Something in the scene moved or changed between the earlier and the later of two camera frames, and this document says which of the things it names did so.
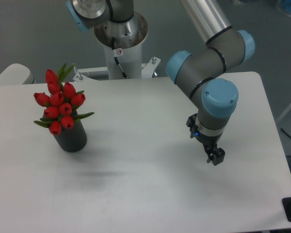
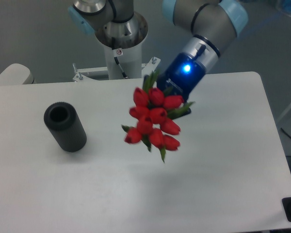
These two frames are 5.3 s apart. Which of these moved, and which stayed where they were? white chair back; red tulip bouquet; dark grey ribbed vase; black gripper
Moved: black gripper; red tulip bouquet
Stayed: dark grey ribbed vase; white chair back
